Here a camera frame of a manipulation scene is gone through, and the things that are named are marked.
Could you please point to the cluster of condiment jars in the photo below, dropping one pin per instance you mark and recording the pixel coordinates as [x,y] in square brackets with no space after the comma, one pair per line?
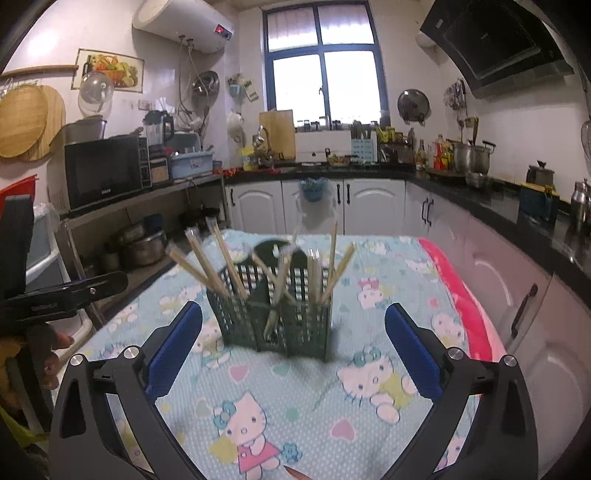
[395,145]

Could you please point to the white hanging jug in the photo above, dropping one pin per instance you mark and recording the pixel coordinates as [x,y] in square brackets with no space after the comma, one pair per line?
[235,124]

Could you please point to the dark sauce bottle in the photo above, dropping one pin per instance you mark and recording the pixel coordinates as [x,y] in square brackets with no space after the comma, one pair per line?
[421,157]

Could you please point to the white countertop box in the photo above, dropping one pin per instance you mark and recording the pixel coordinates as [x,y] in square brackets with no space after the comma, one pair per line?
[323,146]

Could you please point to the orange oil bottle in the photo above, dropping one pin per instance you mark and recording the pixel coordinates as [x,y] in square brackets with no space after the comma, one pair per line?
[442,154]

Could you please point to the steel faucet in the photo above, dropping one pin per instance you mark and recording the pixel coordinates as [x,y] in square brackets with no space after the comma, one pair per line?
[262,145]

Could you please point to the person's left hand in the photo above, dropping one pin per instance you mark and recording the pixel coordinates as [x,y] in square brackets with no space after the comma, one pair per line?
[48,339]

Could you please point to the red plastic basin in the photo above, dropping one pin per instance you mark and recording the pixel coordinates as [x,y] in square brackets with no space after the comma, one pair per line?
[16,187]

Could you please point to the dark lidded kettle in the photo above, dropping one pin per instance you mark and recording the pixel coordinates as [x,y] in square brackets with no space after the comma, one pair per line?
[540,174]

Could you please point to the blue dish tub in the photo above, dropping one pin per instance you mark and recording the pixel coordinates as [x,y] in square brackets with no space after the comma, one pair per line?
[191,166]

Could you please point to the person's left forearm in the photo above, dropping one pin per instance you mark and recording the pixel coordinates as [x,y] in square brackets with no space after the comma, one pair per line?
[8,353]

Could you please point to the hanging steel basin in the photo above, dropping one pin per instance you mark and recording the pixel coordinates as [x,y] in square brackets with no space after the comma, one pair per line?
[205,83]

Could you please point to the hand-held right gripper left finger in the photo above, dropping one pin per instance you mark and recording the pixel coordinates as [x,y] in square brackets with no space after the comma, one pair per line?
[173,355]

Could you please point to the glass pot lid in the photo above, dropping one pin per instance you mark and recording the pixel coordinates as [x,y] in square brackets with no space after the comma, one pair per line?
[94,92]

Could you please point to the fruit wall picture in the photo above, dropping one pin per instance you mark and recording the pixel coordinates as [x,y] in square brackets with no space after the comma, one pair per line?
[111,69]

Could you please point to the black range hood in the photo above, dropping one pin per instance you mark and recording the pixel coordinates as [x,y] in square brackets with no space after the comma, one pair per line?
[494,41]

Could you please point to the green plastic utensil holder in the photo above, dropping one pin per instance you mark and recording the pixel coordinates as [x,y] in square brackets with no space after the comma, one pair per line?
[295,323]

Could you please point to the white kitchen cabinets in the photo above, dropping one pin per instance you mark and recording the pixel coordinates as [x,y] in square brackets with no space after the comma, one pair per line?
[369,203]

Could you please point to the yellow bottle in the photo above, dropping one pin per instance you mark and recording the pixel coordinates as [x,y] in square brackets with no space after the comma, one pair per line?
[249,160]

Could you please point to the bowl of food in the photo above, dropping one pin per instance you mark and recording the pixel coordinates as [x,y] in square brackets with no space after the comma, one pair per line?
[338,161]

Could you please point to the large steel cooking pot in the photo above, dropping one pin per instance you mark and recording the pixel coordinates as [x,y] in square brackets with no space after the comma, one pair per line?
[145,249]

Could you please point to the bunch of wooden chopsticks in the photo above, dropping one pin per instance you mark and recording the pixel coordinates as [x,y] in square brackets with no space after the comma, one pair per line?
[226,272]

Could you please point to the row of spice jars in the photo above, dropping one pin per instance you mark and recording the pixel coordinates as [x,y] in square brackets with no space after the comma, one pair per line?
[323,125]

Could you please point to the white water heater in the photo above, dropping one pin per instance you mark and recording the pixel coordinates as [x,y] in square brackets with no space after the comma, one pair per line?
[180,18]

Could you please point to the steel shelf table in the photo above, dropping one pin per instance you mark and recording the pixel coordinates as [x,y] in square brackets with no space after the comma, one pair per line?
[129,203]

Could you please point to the round bamboo tray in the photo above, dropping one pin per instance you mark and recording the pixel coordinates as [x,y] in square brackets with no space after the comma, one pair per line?
[21,122]

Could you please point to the cartoon cat printed blanket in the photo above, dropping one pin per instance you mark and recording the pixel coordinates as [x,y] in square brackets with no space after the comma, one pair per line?
[258,392]

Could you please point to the steel stockpot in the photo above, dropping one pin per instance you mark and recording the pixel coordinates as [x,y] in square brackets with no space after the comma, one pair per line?
[468,159]

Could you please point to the black wok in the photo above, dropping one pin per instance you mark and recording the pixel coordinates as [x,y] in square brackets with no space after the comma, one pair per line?
[205,217]

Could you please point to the bunch of hanging utensils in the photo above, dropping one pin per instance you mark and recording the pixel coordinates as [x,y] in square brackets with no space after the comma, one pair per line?
[455,94]

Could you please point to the wall power outlet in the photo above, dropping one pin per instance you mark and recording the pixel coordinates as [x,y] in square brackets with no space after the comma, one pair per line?
[144,105]

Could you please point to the steel thermos jug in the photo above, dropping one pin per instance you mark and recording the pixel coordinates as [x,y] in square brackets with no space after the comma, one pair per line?
[581,205]

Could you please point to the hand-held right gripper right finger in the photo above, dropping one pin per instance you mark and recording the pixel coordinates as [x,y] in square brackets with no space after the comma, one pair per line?
[411,355]

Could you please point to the blue enamel pot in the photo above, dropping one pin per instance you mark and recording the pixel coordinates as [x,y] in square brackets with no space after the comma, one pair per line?
[538,203]

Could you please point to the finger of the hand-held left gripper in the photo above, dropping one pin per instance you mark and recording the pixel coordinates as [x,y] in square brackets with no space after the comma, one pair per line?
[104,286]

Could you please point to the wooden rolling pin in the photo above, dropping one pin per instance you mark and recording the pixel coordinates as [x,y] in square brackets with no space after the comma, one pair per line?
[41,70]

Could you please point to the black microwave oven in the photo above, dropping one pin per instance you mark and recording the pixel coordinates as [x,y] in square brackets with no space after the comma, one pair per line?
[101,173]

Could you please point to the wooden cutting board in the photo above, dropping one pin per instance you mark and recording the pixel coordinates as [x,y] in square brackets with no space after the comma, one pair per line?
[277,134]

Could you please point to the teal hanging brush holder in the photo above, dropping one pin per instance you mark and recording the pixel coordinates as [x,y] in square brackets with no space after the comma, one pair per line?
[240,87]

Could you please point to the dark hanging pan lid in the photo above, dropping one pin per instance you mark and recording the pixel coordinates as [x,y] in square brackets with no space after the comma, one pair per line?
[414,106]

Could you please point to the black blender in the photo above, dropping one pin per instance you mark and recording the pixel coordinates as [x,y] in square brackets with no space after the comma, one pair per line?
[157,127]

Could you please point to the light blue knife block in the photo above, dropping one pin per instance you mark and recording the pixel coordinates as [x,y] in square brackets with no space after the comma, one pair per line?
[364,150]

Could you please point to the blue framed window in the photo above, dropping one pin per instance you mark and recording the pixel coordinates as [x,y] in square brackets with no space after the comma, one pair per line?
[323,69]

